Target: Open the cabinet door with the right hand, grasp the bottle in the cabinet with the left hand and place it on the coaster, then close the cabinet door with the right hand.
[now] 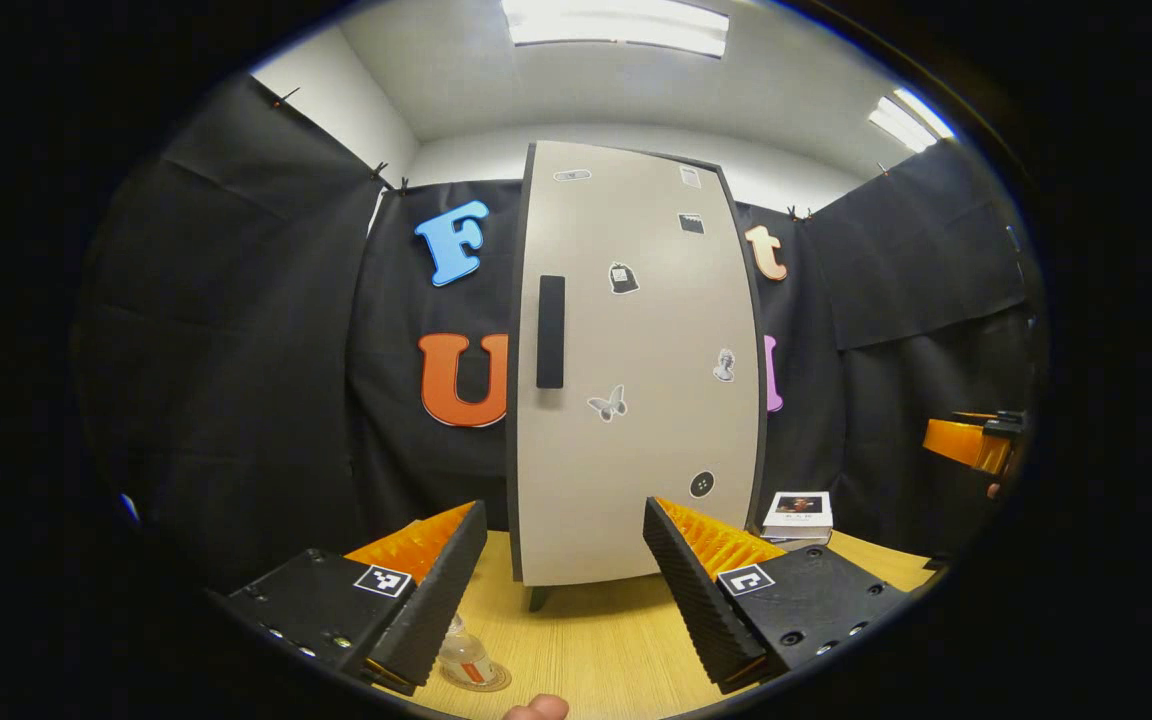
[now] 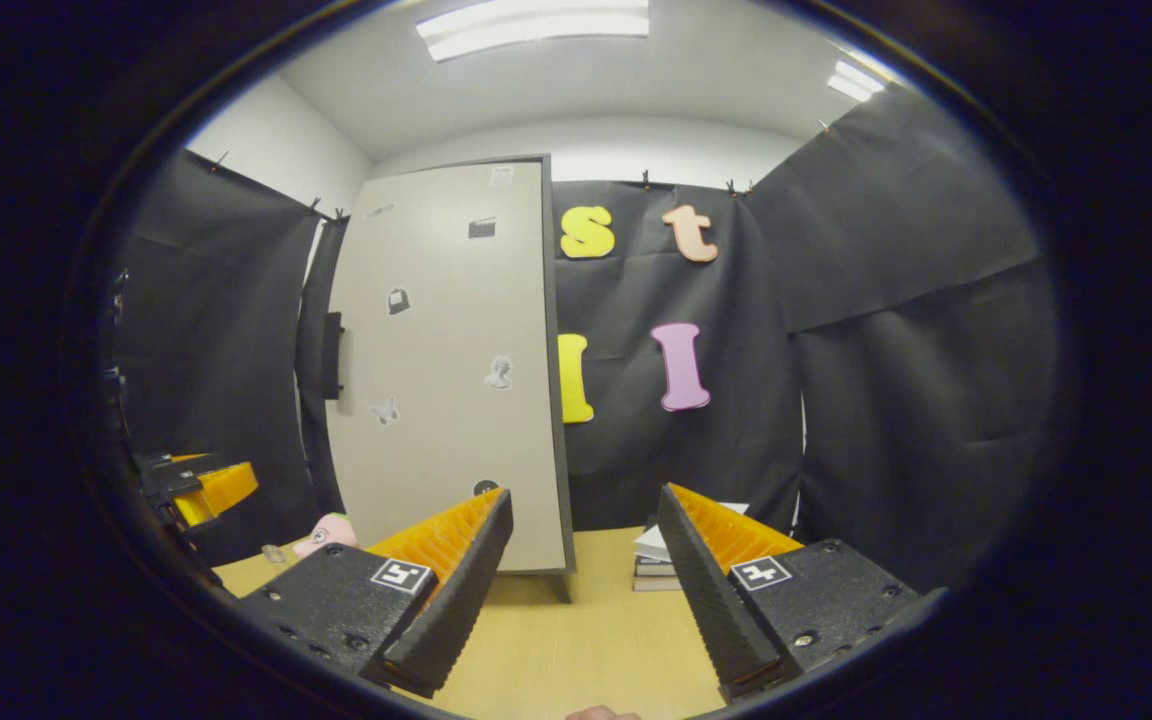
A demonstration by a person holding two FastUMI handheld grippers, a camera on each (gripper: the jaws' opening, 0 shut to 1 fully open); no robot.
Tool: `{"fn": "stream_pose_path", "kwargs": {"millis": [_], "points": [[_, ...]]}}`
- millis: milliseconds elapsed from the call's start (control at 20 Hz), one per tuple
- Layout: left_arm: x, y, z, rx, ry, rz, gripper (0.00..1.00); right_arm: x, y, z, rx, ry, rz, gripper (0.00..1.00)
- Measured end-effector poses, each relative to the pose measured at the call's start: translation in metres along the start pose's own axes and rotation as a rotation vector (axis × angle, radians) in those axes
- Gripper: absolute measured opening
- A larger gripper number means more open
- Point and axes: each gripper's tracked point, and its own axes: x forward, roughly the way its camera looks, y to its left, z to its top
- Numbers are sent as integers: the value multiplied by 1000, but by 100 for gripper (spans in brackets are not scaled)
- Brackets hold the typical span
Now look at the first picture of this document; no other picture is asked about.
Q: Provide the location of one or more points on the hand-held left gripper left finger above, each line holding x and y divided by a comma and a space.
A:
441, 600

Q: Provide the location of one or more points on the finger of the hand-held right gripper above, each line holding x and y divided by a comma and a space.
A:
966, 445

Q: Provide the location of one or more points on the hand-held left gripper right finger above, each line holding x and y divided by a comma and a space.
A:
696, 600

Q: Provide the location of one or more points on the clear plastic bottle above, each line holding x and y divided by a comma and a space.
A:
466, 660

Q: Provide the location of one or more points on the dark grey cabinet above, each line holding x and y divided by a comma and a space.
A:
538, 598

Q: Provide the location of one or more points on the round coaster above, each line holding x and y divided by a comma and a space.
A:
501, 680

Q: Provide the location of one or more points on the grey cabinet door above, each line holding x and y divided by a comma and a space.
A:
596, 500

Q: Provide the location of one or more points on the black backdrop cloth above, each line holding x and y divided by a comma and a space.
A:
236, 350

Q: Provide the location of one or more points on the small ceiling light panel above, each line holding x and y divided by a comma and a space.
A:
906, 120

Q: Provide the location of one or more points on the long ceiling light panel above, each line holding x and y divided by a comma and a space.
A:
616, 25

